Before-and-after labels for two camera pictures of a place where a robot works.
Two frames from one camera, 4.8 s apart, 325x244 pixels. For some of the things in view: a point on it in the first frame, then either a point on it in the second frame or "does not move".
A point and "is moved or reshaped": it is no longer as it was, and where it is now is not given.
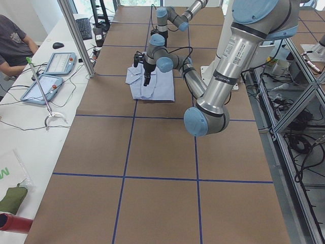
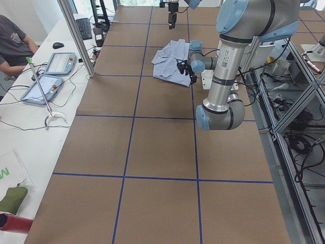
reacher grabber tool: [29, 61] does not move
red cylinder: [15, 223] does not move
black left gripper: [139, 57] -> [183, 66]
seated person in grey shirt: [15, 46] does not move
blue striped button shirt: [160, 85] is moved or reshaped
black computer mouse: [57, 45] does not move
